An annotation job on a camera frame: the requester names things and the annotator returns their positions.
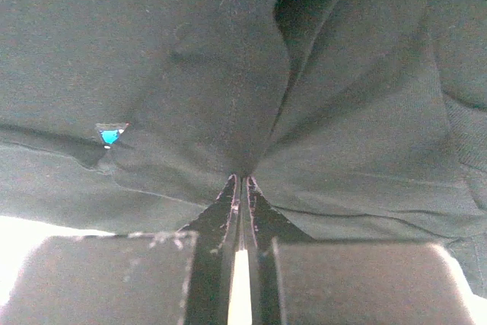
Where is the black t-shirt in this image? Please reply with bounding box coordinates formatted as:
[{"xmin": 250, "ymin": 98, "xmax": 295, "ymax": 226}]
[{"xmin": 1, "ymin": 0, "xmax": 486, "ymax": 296}]

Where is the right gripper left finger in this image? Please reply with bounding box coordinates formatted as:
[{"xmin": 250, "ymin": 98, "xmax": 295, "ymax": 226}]
[{"xmin": 1, "ymin": 176, "xmax": 240, "ymax": 324}]

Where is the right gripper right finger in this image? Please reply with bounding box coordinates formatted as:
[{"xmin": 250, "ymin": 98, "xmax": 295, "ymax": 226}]
[{"xmin": 242, "ymin": 177, "xmax": 486, "ymax": 324}]

